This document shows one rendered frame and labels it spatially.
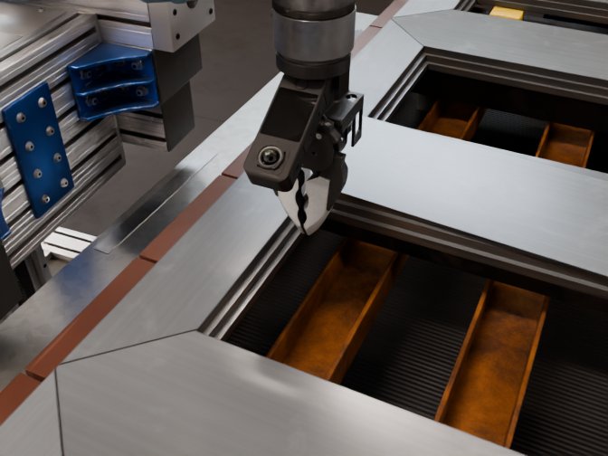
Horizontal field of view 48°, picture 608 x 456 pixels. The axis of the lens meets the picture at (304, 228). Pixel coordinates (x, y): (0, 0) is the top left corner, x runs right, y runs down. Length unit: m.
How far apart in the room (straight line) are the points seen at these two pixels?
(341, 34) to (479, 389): 0.45
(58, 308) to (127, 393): 0.36
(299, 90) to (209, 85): 2.30
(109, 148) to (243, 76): 1.88
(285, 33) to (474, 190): 0.34
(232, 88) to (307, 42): 2.30
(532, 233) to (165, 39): 0.58
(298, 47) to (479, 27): 0.71
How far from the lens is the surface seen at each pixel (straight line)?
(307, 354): 0.85
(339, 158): 0.67
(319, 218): 0.72
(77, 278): 1.00
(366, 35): 1.28
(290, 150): 0.61
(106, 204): 2.30
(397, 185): 0.83
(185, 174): 1.16
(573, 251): 0.79
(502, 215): 0.81
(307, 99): 0.64
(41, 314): 0.96
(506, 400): 0.84
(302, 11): 0.61
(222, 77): 3.00
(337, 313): 0.90
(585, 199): 0.87
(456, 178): 0.86
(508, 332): 0.91
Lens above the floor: 1.33
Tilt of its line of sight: 39 degrees down
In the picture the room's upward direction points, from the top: straight up
